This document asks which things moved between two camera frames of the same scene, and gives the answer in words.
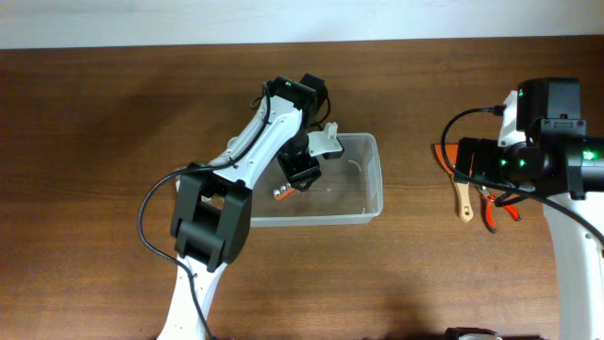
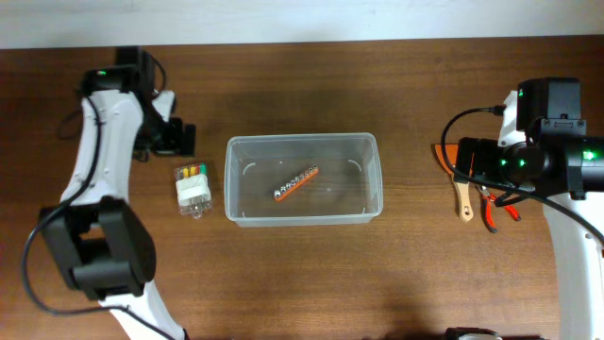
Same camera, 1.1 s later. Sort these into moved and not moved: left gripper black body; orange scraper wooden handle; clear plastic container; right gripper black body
Moved: left gripper black body
Not moved: orange scraper wooden handle; clear plastic container; right gripper black body
